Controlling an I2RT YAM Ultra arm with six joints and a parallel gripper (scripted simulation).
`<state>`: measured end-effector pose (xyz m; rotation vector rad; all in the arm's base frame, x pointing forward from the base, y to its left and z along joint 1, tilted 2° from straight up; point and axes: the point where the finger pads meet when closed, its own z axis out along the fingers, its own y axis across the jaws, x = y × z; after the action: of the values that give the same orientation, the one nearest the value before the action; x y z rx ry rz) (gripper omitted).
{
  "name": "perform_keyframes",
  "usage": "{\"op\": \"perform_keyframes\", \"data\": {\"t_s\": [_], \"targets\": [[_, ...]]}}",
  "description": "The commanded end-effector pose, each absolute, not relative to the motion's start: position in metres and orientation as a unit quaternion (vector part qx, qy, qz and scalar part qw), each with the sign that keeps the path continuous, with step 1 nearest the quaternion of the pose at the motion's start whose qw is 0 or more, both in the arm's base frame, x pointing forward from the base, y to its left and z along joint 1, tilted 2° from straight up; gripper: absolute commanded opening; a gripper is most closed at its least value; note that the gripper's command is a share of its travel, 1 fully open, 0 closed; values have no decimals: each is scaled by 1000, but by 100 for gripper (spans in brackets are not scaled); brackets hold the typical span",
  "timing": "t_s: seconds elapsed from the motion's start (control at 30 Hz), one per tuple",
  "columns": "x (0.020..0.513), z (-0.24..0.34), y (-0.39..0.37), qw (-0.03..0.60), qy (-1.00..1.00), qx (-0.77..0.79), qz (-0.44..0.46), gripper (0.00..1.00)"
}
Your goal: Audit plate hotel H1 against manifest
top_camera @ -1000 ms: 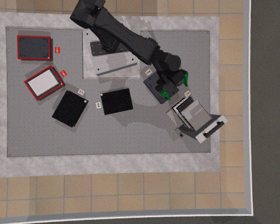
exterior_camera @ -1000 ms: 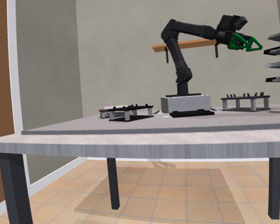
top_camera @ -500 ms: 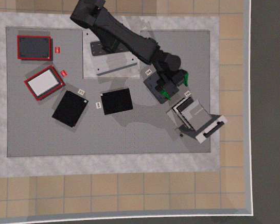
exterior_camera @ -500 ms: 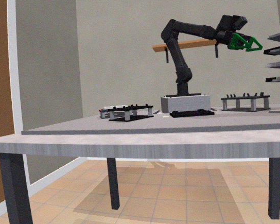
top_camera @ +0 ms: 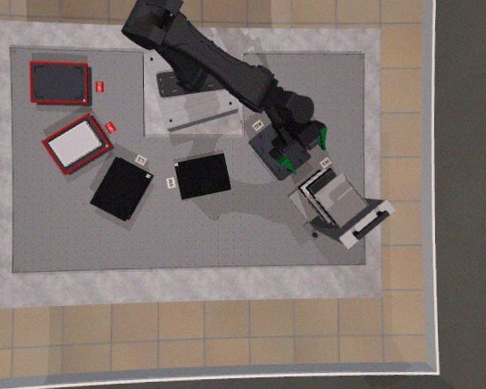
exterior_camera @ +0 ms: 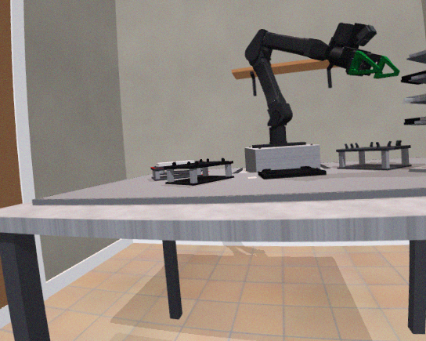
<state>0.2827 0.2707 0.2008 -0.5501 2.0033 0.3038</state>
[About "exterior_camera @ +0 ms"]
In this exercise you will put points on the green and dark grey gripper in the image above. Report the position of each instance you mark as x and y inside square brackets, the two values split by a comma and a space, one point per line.
[354, 65]

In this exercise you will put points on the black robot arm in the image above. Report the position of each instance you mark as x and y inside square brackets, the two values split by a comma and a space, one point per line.
[279, 111]

